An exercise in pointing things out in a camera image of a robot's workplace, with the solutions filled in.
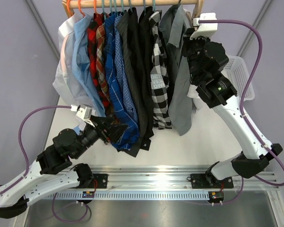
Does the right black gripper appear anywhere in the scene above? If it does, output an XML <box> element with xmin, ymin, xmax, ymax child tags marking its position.
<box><xmin>182</xmin><ymin>28</ymin><xmax>212</xmax><ymax>83</ymax></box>

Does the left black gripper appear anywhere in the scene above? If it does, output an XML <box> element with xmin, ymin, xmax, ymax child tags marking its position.
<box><xmin>72</xmin><ymin>115</ymin><xmax>129</xmax><ymax>159</ymax></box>

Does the grey button shirt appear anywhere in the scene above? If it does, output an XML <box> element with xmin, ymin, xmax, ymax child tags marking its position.
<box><xmin>159</xmin><ymin>5</ymin><xmax>196</xmax><ymax>136</ymax></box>

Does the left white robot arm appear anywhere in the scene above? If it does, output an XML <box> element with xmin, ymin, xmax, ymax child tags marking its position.
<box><xmin>0</xmin><ymin>116</ymin><xmax>127</xmax><ymax>219</ymax></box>

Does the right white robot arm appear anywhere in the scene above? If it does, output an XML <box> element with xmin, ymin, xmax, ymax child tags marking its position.
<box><xmin>183</xmin><ymin>28</ymin><xmax>283</xmax><ymax>187</ymax></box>

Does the blue striped shirt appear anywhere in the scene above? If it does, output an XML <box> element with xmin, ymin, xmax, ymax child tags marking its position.
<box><xmin>104</xmin><ymin>12</ymin><xmax>135</xmax><ymax>150</ymax></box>

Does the dark grey pinstripe shirt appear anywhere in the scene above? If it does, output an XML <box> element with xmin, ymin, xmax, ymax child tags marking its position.
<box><xmin>115</xmin><ymin>11</ymin><xmax>147</xmax><ymax>157</ymax></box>

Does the white t-shirt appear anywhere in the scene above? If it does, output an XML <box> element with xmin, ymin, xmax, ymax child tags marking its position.
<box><xmin>184</xmin><ymin>9</ymin><xmax>203</xmax><ymax>112</ymax></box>

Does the black white checked shirt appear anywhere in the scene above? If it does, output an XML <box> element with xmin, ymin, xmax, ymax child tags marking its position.
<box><xmin>149</xmin><ymin>10</ymin><xmax>172</xmax><ymax>129</ymax></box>

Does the blue checked shirt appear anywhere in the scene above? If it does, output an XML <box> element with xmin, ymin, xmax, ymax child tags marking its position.
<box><xmin>114</xmin><ymin>13</ymin><xmax>140</xmax><ymax>135</ymax></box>

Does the white dress shirt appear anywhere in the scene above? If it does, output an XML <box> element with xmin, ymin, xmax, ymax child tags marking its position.
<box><xmin>53</xmin><ymin>15</ymin><xmax>89</xmax><ymax>105</ymax></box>

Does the light blue shirt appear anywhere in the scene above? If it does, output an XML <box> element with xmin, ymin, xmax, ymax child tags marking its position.
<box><xmin>72</xmin><ymin>14</ymin><xmax>106</xmax><ymax>117</ymax></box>

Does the red black plaid shirt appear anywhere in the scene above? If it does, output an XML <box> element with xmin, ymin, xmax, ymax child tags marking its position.
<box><xmin>87</xmin><ymin>13</ymin><xmax>110</xmax><ymax>111</ymax></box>

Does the orange hanger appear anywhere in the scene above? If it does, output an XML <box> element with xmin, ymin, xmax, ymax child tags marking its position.
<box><xmin>78</xmin><ymin>0</ymin><xmax>86</xmax><ymax>17</ymax></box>
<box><xmin>66</xmin><ymin>0</ymin><xmax>74</xmax><ymax>18</ymax></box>
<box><xmin>93</xmin><ymin>0</ymin><xmax>98</xmax><ymax>15</ymax></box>

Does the wooden rack right leg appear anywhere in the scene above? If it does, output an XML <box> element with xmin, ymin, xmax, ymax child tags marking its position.
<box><xmin>191</xmin><ymin>0</ymin><xmax>204</xmax><ymax>24</ymax></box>

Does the wooden rack leg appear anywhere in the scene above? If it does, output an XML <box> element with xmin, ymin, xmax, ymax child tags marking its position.
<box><xmin>62</xmin><ymin>0</ymin><xmax>74</xmax><ymax>18</ymax></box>
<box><xmin>191</xmin><ymin>0</ymin><xmax>204</xmax><ymax>24</ymax></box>

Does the white plastic basket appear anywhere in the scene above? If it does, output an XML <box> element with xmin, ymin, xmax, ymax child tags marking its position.
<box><xmin>222</xmin><ymin>55</ymin><xmax>249</xmax><ymax>97</ymax></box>

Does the wooden rack left leg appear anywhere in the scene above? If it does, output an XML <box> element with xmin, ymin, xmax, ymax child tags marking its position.
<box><xmin>62</xmin><ymin>0</ymin><xmax>74</xmax><ymax>18</ymax></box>

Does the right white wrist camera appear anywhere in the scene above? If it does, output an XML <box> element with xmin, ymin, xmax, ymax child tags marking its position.
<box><xmin>190</xmin><ymin>13</ymin><xmax>218</xmax><ymax>40</ymax></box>

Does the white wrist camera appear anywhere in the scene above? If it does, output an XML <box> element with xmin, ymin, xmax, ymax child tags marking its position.
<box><xmin>190</xmin><ymin>13</ymin><xmax>218</xmax><ymax>40</ymax></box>
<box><xmin>71</xmin><ymin>105</ymin><xmax>96</xmax><ymax>126</ymax></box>

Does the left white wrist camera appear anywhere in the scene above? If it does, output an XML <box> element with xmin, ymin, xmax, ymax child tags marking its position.
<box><xmin>71</xmin><ymin>105</ymin><xmax>96</xmax><ymax>126</ymax></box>

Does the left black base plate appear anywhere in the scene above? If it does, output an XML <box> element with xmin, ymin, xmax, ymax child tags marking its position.
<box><xmin>76</xmin><ymin>174</ymin><xmax>108</xmax><ymax>189</ymax></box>

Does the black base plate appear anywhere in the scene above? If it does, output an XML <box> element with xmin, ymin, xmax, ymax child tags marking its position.
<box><xmin>76</xmin><ymin>174</ymin><xmax>108</xmax><ymax>189</ymax></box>
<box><xmin>186</xmin><ymin>173</ymin><xmax>234</xmax><ymax>189</ymax></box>

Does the aluminium mounting rail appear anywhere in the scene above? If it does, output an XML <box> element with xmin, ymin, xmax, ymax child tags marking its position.
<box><xmin>89</xmin><ymin>165</ymin><xmax>280</xmax><ymax>191</ymax></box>

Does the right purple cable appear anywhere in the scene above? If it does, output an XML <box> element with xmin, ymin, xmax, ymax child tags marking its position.
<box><xmin>198</xmin><ymin>19</ymin><xmax>284</xmax><ymax>185</ymax></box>

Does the purple cable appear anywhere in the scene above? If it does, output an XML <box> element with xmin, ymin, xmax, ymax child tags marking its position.
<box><xmin>0</xmin><ymin>105</ymin><xmax>73</xmax><ymax>201</ymax></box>
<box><xmin>198</xmin><ymin>19</ymin><xmax>284</xmax><ymax>185</ymax></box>

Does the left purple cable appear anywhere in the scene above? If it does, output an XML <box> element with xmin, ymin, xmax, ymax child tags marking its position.
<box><xmin>0</xmin><ymin>105</ymin><xmax>73</xmax><ymax>201</ymax></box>

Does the slotted cable duct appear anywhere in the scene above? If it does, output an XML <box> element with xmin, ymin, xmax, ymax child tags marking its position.
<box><xmin>30</xmin><ymin>191</ymin><xmax>210</xmax><ymax>201</ymax></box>

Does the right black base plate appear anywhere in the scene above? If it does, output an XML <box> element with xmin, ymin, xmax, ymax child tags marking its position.
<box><xmin>186</xmin><ymin>173</ymin><xmax>234</xmax><ymax>189</ymax></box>

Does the wooden clothes rail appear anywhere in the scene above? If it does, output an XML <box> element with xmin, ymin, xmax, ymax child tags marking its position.
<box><xmin>70</xmin><ymin>0</ymin><xmax>195</xmax><ymax>9</ymax></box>

